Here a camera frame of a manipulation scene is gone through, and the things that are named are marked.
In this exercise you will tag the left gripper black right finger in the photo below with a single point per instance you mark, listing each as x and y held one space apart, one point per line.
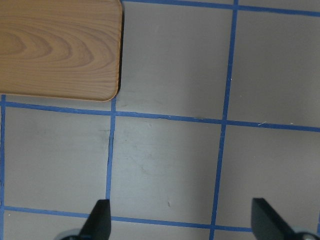
267 224

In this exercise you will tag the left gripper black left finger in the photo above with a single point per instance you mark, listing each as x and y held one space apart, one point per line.
98 224

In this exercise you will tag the wooden tray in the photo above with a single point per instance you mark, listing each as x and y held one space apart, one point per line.
68 49

